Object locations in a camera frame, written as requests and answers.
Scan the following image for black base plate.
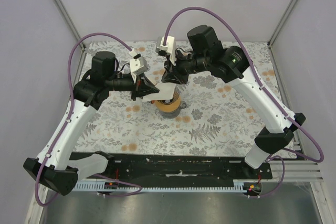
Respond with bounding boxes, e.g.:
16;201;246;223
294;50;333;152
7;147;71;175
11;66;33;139
70;153;274;182

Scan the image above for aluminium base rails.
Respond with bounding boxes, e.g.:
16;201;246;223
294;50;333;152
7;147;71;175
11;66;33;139
31;140;326;183

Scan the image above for grey glass carafe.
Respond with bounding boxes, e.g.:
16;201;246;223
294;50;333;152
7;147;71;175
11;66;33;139
159;101;187;119

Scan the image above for light blue cable duct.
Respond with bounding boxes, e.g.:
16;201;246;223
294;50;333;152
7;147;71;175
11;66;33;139
73;177;248;193

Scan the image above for aluminium frame post left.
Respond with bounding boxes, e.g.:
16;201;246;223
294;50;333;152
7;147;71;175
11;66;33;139
38;0;87;50

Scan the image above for grey ribbed glass dripper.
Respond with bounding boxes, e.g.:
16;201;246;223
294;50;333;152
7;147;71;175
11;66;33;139
156;87;180;105

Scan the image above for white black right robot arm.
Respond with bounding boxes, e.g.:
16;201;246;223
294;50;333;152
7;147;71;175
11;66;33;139
156;25;306;179

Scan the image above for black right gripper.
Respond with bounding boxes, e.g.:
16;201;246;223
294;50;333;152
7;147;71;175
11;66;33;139
162;49;210;86

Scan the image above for aluminium frame post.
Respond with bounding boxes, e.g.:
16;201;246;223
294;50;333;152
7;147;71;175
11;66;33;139
38;0;87;50
267;0;300;48

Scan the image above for floral tablecloth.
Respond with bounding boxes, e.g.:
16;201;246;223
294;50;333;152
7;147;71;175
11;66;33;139
61;40;299;159

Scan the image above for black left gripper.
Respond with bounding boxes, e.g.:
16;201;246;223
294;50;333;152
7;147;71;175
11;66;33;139
106;72;159;101

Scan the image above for white paper coffee filter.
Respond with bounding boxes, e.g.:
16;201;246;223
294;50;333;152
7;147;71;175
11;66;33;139
142;82;176;102

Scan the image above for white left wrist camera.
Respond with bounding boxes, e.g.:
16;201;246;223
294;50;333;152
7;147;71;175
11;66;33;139
129;49;148;83

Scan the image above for round wooden dripper stand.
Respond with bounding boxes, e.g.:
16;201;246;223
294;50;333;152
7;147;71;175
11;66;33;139
154;98;181;112

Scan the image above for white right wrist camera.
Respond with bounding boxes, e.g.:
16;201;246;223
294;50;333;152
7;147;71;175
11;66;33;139
155;36;176;66

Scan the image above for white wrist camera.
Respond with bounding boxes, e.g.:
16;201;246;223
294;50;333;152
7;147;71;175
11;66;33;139
129;49;148;83
155;36;176;66

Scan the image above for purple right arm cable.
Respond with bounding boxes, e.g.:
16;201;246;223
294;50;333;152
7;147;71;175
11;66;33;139
164;6;325;199

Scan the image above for aluminium frame post right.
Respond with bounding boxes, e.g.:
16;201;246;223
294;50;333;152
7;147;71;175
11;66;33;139
267;0;300;48

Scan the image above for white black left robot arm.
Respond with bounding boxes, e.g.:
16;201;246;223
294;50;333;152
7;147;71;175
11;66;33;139
23;51;159;196

